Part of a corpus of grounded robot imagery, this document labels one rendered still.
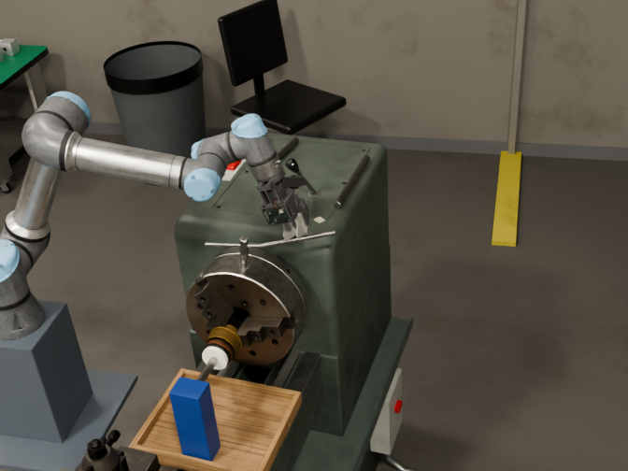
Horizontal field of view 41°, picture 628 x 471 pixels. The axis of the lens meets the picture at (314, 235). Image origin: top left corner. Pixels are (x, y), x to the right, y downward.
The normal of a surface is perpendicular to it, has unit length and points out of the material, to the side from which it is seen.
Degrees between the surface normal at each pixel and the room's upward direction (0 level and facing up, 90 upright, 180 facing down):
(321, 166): 0
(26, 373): 90
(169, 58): 85
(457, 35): 90
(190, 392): 0
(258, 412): 0
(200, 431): 90
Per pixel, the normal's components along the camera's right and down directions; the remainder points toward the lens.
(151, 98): 0.12, 0.61
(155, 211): -0.07, -0.83
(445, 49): -0.22, 0.56
